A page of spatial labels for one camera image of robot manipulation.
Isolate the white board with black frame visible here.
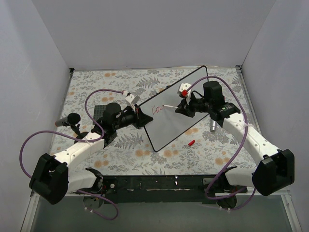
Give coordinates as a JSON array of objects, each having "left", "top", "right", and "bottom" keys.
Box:
[{"left": 140, "top": 66, "right": 208, "bottom": 151}]

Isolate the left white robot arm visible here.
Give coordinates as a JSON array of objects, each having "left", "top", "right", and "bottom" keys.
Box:
[{"left": 29, "top": 103, "right": 153, "bottom": 204}]

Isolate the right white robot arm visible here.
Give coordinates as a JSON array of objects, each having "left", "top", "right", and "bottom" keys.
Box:
[{"left": 175, "top": 81, "right": 295, "bottom": 196}]

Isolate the silver microphone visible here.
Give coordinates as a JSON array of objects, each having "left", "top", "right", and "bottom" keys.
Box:
[{"left": 210, "top": 119, "right": 217, "bottom": 132}]

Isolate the dark grey studded baseplate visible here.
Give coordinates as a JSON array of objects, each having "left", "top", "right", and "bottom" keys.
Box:
[{"left": 92, "top": 105, "right": 107, "bottom": 125}]

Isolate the floral patterned table mat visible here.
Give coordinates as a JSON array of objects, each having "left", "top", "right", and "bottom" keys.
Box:
[{"left": 62, "top": 67, "right": 255, "bottom": 175}]

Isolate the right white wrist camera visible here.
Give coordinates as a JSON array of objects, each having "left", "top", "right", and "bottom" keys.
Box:
[{"left": 177, "top": 83, "right": 192, "bottom": 104}]

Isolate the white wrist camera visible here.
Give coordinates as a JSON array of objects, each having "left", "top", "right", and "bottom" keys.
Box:
[
  {"left": 122, "top": 91, "right": 140, "bottom": 111},
  {"left": 177, "top": 83, "right": 192, "bottom": 104}
]

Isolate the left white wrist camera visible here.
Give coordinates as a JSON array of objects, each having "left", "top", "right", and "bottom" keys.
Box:
[{"left": 122, "top": 91, "right": 140, "bottom": 111}]

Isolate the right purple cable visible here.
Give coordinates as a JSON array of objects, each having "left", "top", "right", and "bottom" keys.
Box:
[{"left": 188, "top": 76, "right": 256, "bottom": 211}]

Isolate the black microphone with red ring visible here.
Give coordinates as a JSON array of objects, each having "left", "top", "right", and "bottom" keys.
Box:
[{"left": 55, "top": 113, "right": 81, "bottom": 127}]

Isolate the black front mounting rail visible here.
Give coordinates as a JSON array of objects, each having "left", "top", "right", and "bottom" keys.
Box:
[{"left": 94, "top": 174, "right": 237, "bottom": 208}]

